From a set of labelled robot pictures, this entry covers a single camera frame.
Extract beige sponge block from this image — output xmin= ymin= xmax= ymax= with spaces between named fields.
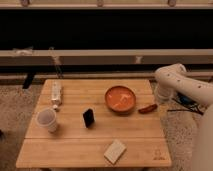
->
xmin=104 ymin=140 xmax=126 ymax=164

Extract orange bowl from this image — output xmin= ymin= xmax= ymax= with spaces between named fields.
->
xmin=105 ymin=86 xmax=136 ymax=114

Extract clear plastic cup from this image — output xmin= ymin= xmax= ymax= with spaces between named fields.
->
xmin=36 ymin=108 xmax=58 ymax=133

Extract wooden folding table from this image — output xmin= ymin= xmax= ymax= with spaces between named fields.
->
xmin=16 ymin=79 xmax=171 ymax=168

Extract black cables on floor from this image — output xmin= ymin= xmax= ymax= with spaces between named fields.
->
xmin=167 ymin=92 xmax=204 ymax=116

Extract white tube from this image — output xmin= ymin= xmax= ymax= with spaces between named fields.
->
xmin=51 ymin=81 xmax=62 ymax=111

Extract black eraser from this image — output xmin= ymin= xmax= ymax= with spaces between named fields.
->
xmin=83 ymin=109 xmax=95 ymax=128

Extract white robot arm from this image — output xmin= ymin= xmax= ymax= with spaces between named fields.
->
xmin=154 ymin=64 xmax=213 ymax=171

